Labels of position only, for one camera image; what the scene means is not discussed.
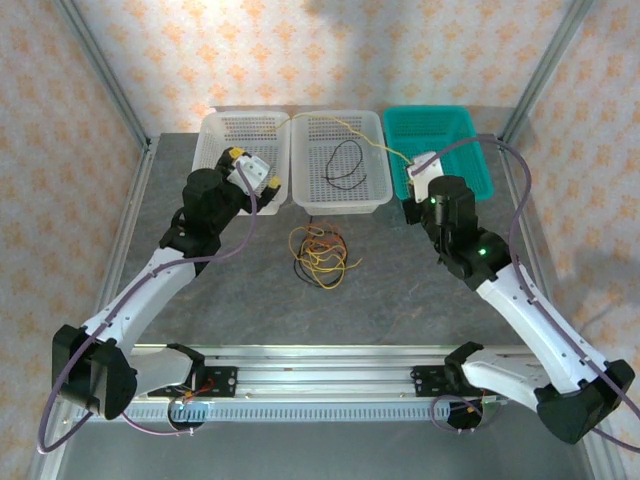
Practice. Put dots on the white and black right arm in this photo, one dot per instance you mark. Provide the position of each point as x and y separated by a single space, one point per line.
530 310

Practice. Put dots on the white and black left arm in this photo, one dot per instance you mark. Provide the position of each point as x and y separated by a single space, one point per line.
135 295

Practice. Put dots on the white perforated plastic basket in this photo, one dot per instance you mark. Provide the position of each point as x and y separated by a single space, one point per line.
310 190
240 135

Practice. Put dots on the teal perforated plastic basket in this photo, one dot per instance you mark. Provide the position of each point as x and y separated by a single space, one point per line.
460 130

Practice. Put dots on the aluminium frame post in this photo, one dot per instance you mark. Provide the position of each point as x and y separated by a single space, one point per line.
101 65
546 65

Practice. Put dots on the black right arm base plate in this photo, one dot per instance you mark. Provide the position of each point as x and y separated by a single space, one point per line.
425 380

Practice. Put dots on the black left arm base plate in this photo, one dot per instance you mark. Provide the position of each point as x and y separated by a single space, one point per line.
225 382

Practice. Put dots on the aluminium front frame rail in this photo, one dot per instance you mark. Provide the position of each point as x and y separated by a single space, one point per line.
325 375

